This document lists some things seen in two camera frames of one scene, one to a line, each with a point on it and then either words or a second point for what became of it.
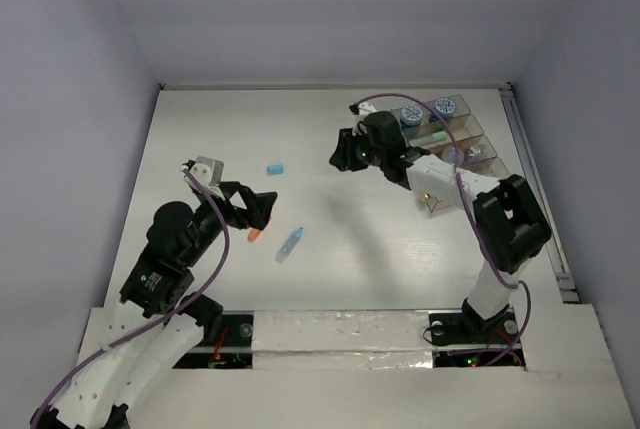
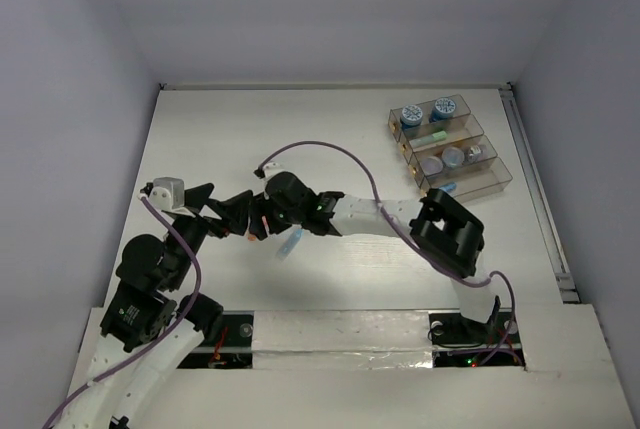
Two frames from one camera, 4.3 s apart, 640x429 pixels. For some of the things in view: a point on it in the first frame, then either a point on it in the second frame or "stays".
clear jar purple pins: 476,153 stays
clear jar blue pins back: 448,156 stays
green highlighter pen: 441,135 stays
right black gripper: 345,156 → 262,203
